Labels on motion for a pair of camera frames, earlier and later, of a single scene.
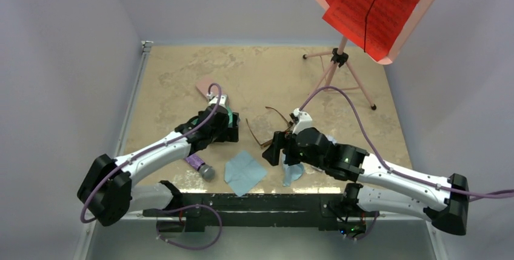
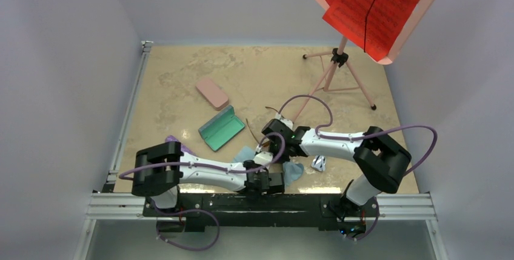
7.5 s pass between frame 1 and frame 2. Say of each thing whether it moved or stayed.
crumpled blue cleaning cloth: stayed
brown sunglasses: stayed
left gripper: moved
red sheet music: stayed
